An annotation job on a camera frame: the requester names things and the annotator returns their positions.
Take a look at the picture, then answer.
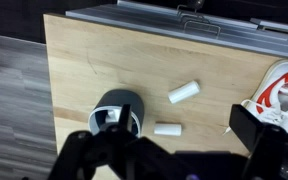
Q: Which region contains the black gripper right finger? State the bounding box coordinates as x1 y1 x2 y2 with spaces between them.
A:
228 104 288 180

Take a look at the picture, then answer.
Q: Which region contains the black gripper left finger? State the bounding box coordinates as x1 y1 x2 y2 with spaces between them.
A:
47 104 185 180

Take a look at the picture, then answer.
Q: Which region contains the dark blue bowl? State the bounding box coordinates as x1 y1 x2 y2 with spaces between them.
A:
88 88 145 138

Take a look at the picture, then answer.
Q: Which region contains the white plastic cylinder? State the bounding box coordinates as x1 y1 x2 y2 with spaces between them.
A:
153 122 183 137
167 80 201 105

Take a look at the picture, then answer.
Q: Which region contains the white sneaker red swoosh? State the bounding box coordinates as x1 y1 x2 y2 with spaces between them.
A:
222 59 288 136

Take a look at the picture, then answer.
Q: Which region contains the white drawer cabinet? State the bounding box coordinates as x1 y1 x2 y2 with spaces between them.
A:
65 0 288 60

